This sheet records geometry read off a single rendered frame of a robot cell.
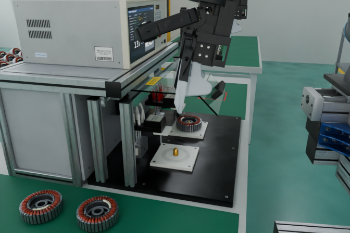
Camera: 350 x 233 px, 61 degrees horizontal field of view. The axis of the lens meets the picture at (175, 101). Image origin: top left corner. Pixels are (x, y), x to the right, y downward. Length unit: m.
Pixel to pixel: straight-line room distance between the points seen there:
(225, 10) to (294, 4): 5.77
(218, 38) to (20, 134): 0.77
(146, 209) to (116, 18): 0.57
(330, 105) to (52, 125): 0.94
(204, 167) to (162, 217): 0.26
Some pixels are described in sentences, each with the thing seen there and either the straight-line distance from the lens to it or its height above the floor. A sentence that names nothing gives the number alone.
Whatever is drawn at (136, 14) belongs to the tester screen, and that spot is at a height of 1.27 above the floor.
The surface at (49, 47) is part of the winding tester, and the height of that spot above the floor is 1.17.
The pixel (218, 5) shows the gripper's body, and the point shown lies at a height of 1.32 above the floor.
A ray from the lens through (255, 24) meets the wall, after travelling 6.27.
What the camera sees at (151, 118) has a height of 0.92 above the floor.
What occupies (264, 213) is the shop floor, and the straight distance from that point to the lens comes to 2.12.
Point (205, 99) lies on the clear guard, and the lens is 0.87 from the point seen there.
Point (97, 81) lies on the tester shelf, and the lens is 0.84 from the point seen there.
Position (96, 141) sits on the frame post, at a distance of 0.95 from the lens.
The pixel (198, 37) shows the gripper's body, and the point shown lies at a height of 1.27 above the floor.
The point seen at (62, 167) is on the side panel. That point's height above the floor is 0.81.
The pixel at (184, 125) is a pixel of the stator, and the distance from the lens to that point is 1.25.
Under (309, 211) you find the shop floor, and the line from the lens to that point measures 2.23.
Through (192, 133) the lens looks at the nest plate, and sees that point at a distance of 1.25.
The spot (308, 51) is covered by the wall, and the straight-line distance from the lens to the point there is 6.44.
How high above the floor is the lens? 1.35
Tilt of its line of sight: 21 degrees down
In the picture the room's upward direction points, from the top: straight up
